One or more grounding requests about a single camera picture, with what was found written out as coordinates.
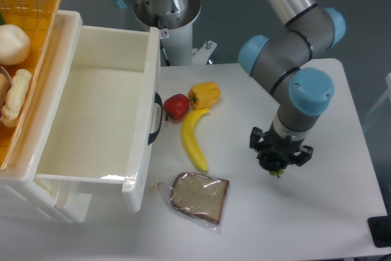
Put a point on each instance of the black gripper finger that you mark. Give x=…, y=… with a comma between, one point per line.
x=257, y=141
x=302, y=155

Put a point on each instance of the round white bun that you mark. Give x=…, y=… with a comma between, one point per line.
x=15, y=45

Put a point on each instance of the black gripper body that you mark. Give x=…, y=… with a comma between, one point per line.
x=272, y=142

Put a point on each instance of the yellow banana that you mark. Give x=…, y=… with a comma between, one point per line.
x=189, y=140

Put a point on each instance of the black device at table edge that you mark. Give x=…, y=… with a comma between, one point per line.
x=380, y=230

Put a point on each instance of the white plastic drawer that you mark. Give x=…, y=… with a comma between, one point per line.
x=108, y=116

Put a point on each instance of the yellow bell pepper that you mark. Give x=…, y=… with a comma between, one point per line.
x=204, y=95

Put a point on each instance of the white drawer cabinet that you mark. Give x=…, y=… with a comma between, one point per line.
x=23, y=194

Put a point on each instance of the red bell pepper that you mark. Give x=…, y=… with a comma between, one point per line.
x=176, y=107

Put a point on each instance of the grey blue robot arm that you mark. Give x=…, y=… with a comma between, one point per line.
x=278, y=66

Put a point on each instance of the pale twisted bread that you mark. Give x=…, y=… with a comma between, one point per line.
x=15, y=97

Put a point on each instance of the dark purple mangosteen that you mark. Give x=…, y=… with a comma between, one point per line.
x=273, y=162

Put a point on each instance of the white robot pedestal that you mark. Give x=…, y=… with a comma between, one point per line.
x=177, y=48

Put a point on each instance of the bread slice in plastic bag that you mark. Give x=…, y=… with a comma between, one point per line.
x=197, y=197

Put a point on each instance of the yellow woven basket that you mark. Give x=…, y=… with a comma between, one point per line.
x=26, y=27

